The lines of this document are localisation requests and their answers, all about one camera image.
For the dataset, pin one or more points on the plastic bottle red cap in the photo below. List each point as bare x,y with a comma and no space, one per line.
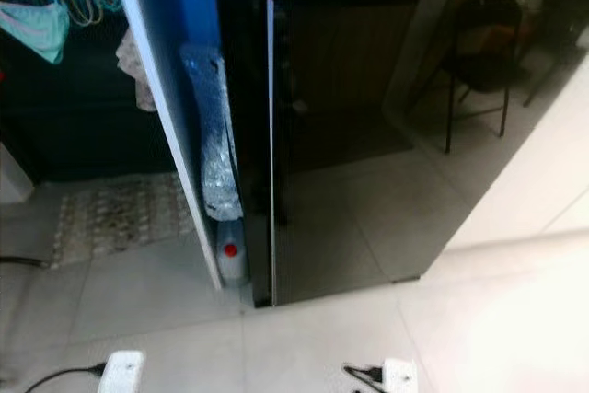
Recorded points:
230,269

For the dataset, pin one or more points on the beige hanging cloth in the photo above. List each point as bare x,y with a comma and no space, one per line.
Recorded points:
138,66

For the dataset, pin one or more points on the teal hanging garment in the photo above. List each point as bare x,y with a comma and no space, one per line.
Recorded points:
32,29

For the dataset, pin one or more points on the bubble wrap roll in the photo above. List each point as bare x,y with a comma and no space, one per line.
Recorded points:
216,135

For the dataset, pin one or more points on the glossy black fridge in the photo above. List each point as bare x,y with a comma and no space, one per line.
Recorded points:
244,135

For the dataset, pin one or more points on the white partition panel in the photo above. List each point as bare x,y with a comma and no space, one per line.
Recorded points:
158,89

